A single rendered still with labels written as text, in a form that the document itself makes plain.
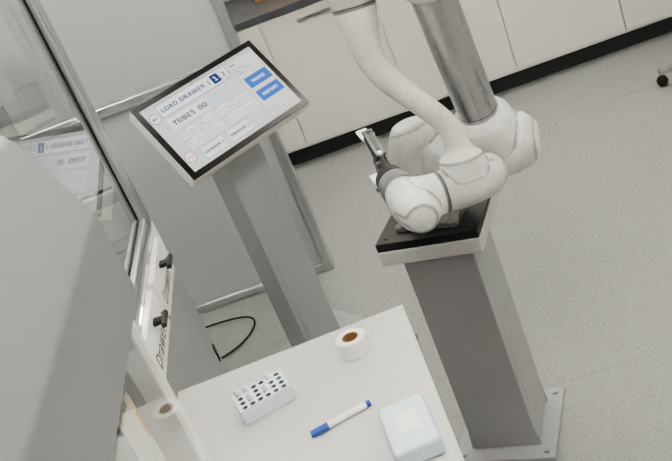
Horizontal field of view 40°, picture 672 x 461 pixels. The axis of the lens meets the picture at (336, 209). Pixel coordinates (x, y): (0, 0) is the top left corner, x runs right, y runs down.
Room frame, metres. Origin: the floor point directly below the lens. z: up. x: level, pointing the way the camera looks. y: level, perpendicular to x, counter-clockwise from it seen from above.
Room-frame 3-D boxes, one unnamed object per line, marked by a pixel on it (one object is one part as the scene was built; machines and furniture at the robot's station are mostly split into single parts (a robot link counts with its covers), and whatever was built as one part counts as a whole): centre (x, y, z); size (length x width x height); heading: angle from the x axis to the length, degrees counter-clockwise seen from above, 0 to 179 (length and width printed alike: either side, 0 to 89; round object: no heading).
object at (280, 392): (1.72, 0.31, 0.78); 0.12 x 0.08 x 0.04; 103
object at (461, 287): (2.23, -0.25, 0.38); 0.30 x 0.30 x 0.76; 63
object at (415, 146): (2.23, -0.26, 0.94); 0.18 x 0.16 x 0.22; 67
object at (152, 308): (2.01, 0.53, 0.87); 0.29 x 0.02 x 0.11; 178
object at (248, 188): (2.95, 0.23, 0.51); 0.50 x 0.45 x 1.02; 34
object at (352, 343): (1.78, 0.08, 0.78); 0.07 x 0.07 x 0.04
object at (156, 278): (2.32, 0.52, 0.87); 0.29 x 0.02 x 0.11; 178
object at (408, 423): (1.42, 0.03, 0.78); 0.15 x 0.10 x 0.04; 1
